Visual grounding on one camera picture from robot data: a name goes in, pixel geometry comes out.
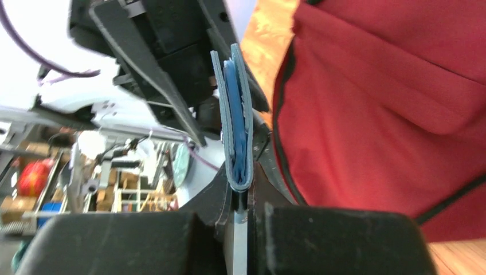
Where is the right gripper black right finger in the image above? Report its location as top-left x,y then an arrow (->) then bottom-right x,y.
248,163 -> 437,274

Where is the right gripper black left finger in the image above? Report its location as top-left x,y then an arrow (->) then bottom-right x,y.
17,169 -> 230,274

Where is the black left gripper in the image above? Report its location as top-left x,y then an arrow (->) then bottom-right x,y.
68,0 -> 270,147

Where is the teal blue wallet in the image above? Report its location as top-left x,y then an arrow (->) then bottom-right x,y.
210,44 -> 253,193

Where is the red student backpack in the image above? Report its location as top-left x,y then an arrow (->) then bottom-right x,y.
272,1 -> 485,242

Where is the red bag in background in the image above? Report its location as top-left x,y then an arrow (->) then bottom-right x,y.
18,159 -> 53,198

